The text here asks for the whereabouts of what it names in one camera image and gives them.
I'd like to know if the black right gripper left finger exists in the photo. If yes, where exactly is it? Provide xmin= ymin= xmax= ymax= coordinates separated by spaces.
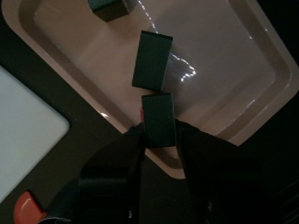
xmin=39 ymin=122 xmax=147 ymax=224

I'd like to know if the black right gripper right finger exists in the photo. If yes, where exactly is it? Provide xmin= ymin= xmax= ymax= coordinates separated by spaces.
xmin=173 ymin=119 xmax=283 ymax=224

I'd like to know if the red toy knife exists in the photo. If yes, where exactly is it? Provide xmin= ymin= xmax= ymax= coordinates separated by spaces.
xmin=13 ymin=190 xmax=48 ymax=224

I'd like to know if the dark green sushi piece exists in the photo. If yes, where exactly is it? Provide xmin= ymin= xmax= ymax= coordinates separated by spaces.
xmin=131 ymin=30 xmax=173 ymax=93
xmin=140 ymin=92 xmax=177 ymax=149
xmin=85 ymin=0 xmax=132 ymax=23

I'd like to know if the white cutting board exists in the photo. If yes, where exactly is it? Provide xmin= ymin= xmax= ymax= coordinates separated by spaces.
xmin=0 ymin=65 xmax=71 ymax=204

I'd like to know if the pink square plate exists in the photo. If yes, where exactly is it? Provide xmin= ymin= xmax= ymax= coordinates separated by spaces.
xmin=1 ymin=0 xmax=299 ymax=179

